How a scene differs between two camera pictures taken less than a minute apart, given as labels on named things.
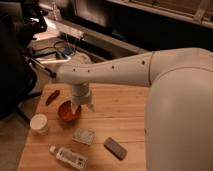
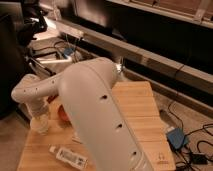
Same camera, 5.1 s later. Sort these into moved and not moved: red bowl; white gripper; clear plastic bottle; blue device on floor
Moved: white gripper
Not moved: blue device on floor; clear plastic bottle; red bowl
